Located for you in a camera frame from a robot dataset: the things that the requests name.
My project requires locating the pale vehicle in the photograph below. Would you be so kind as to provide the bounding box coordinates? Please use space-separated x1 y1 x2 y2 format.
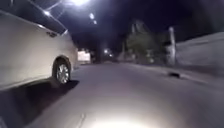
77 49 92 64

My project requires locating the white car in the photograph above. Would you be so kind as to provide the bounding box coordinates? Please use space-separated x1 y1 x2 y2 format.
0 0 80 92

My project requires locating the pale pole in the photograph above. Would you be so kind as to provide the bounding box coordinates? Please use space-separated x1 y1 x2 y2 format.
167 26 177 67

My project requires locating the row of street lamps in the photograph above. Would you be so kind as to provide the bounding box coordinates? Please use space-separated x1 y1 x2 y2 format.
43 0 114 58

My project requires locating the pale wall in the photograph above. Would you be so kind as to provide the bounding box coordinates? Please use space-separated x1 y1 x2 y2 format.
174 32 224 74

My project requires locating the grey asphalt road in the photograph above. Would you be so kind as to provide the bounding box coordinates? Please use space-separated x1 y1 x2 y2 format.
0 60 224 128

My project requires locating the tree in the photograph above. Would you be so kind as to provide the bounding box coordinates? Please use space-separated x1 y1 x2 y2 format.
125 20 169 65

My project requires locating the small dark object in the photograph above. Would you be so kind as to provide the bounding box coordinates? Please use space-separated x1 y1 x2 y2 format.
168 71 181 79

